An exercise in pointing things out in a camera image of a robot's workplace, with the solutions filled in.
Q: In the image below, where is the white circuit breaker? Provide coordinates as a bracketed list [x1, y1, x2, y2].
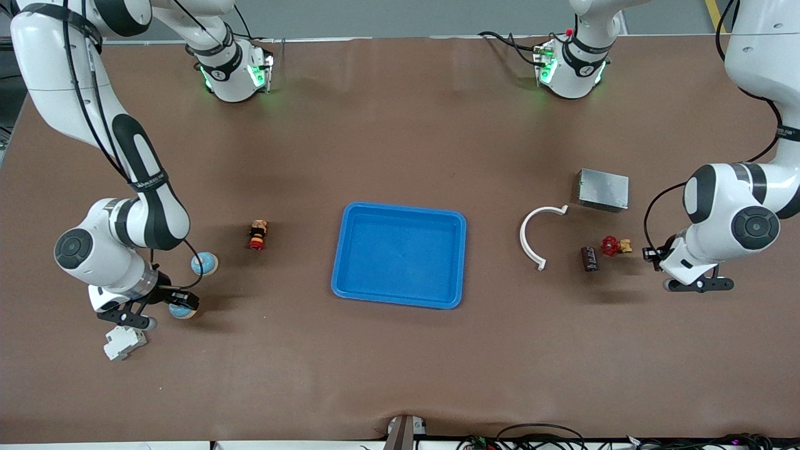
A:
[103, 326, 148, 362]

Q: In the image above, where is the grey metal box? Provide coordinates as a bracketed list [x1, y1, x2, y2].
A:
[576, 168, 630, 214]

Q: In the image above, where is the white curved plastic clamp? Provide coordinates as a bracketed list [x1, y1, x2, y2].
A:
[519, 204, 569, 271]

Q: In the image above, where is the blue plastic tray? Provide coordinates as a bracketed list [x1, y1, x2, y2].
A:
[331, 201, 468, 310]

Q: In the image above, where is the brown table cover mat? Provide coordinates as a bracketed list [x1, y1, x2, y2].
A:
[0, 34, 800, 444]

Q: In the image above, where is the red handled brass valve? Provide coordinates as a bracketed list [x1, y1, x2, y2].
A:
[599, 235, 634, 258]

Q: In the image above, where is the black cable bundle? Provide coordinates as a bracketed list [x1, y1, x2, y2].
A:
[628, 432, 800, 450]

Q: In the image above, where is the black looped cable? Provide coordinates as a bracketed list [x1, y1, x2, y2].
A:
[497, 424, 588, 450]

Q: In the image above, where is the grey mount bracket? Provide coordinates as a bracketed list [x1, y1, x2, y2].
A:
[384, 414, 429, 450]

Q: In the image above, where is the black base cable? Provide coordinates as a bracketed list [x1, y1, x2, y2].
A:
[478, 30, 548, 68]

